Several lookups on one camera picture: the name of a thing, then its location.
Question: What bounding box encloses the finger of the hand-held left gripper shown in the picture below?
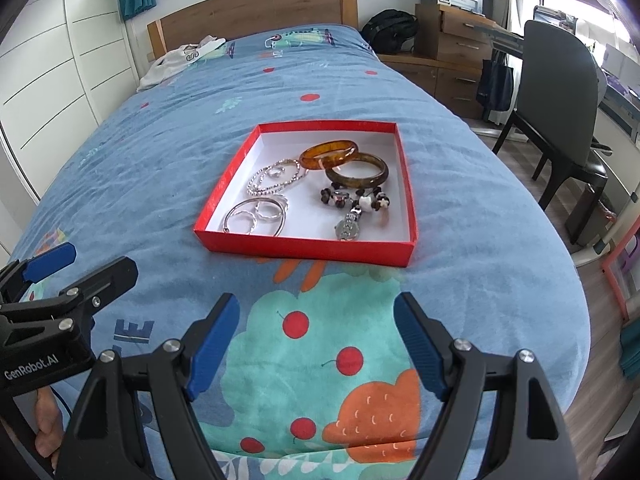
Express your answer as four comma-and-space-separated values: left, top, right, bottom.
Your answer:
0, 241, 77, 306
0, 256, 140, 343

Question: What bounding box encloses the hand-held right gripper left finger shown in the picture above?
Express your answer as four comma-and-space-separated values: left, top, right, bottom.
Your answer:
52, 292, 242, 480

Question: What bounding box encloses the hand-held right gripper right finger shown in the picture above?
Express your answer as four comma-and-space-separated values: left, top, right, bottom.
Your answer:
393, 291, 573, 480

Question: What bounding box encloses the red cardboard box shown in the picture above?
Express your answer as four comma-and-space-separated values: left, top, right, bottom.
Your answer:
193, 121, 417, 267

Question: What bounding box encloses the plain silver bangle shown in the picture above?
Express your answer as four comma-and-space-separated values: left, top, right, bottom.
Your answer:
223, 198, 287, 237

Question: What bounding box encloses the silver pendant charm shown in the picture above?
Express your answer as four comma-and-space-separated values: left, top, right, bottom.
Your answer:
334, 205, 363, 242

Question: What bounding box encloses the brown beaded bracelet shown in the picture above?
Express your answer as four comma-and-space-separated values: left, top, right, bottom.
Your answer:
319, 185, 392, 216

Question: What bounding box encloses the twisted silver bangle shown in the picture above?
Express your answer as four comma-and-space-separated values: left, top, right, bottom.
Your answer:
252, 194, 291, 224

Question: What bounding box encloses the sparkly silver bangle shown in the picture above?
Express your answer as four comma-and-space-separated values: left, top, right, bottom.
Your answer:
252, 162, 301, 191
246, 159, 307, 197

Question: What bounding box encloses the dark brown bangle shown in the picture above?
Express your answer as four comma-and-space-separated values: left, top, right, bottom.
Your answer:
325, 152, 390, 189

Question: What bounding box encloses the amber bangle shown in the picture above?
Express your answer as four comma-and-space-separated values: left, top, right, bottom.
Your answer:
299, 139, 359, 172

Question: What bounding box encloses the person's left hand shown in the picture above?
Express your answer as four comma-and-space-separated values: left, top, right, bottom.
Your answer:
32, 387, 68, 458

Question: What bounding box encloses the white wardrobe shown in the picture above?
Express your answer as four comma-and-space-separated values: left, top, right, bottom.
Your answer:
0, 0, 138, 201

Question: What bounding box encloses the dark waste bin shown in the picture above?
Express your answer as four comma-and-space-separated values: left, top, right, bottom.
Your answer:
567, 182, 608, 246

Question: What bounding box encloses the white garment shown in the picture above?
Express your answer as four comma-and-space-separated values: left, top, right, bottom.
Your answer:
136, 35, 227, 93

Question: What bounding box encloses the dark blue hanging bag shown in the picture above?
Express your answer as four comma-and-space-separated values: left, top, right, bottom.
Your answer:
475, 57, 516, 126

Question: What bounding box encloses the dark chair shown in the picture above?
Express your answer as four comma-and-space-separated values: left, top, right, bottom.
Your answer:
492, 20, 613, 211

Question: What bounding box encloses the wooden headboard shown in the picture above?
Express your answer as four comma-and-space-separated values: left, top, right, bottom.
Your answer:
146, 0, 360, 61

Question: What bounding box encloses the wooden drawer cabinet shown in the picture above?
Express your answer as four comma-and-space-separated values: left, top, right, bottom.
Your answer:
375, 4, 506, 121

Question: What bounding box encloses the black backpack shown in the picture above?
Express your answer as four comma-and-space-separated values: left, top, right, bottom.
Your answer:
360, 9, 420, 56

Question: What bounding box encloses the grey desk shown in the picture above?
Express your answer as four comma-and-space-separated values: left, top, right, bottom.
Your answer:
475, 22, 640, 141

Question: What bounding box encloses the orange frame storage rack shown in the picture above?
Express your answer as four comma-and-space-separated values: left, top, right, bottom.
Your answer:
602, 232, 640, 321

